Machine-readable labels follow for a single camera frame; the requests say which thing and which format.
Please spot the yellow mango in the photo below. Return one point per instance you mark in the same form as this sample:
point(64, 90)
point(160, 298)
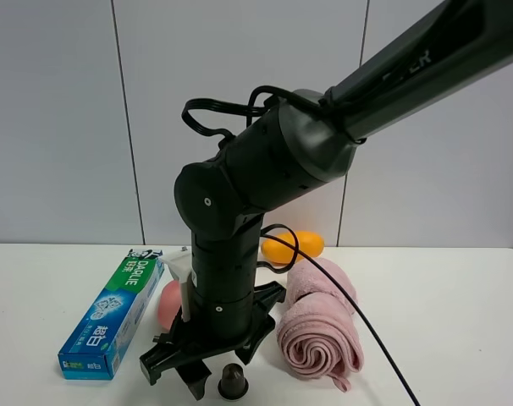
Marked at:
point(279, 254)

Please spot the rolled pink towel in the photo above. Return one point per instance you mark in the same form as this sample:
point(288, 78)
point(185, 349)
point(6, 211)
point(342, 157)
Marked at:
point(316, 333)

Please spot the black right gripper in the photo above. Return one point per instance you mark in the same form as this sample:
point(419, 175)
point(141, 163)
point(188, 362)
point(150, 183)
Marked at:
point(214, 328)

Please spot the Darlie toothpaste box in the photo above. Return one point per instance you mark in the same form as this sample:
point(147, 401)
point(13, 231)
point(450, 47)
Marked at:
point(97, 345)

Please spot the dark coffee capsule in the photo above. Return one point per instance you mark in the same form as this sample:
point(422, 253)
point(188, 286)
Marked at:
point(233, 385)

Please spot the pink plastic plate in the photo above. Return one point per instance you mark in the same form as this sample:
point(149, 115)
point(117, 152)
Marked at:
point(169, 304)

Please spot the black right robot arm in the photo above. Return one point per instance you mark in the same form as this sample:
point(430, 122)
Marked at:
point(282, 145)

